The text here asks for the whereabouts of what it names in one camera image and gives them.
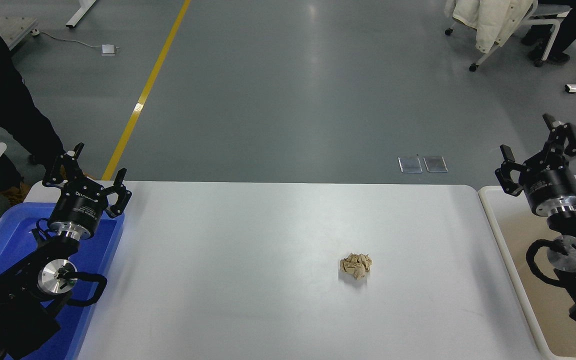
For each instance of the grey low platform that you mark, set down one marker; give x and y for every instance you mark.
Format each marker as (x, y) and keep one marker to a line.
(15, 30)

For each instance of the tan paper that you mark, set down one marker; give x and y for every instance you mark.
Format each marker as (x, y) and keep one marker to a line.
(356, 266)

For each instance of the white power adapter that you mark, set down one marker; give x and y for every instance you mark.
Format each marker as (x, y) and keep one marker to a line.
(109, 49)

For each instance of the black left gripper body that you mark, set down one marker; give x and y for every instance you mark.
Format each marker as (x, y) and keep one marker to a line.
(79, 206)

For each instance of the cream coat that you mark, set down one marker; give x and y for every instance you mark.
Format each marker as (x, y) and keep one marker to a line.
(488, 20)

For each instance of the large pale plastic bin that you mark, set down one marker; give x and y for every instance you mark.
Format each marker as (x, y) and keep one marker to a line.
(518, 250)

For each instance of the metal floor plate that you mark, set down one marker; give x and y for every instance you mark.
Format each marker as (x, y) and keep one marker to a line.
(435, 164)
(410, 164)

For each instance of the white table leg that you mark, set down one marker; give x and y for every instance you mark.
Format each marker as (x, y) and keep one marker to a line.
(80, 12)

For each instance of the seated person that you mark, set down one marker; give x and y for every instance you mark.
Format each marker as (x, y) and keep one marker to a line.
(575, 20)

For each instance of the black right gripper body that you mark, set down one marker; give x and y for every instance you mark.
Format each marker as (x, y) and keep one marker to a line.
(553, 190)

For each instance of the white wheeled chair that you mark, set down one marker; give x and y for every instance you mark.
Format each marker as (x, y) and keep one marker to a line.
(548, 20)

